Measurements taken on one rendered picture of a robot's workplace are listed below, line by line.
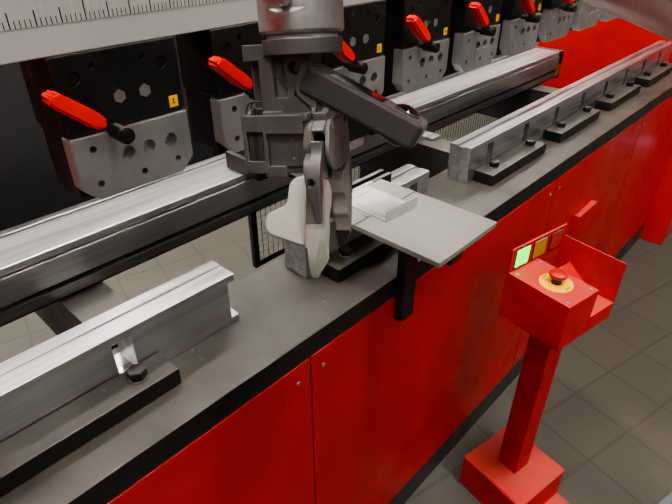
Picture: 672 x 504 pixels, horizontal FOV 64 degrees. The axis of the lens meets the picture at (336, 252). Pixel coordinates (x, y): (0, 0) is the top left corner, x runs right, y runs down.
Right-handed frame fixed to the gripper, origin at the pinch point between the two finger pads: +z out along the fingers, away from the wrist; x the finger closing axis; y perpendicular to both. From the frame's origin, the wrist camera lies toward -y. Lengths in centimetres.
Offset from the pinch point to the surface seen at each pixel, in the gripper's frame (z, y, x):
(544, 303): 33, -27, -63
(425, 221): 9.8, -3.8, -43.3
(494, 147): 6, -15, -99
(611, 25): -25, -65, -251
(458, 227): 10.6, -9.5, -42.8
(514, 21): -24, -18, -89
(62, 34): -21.8, 27.9, -0.7
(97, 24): -22.7, 26.1, -4.0
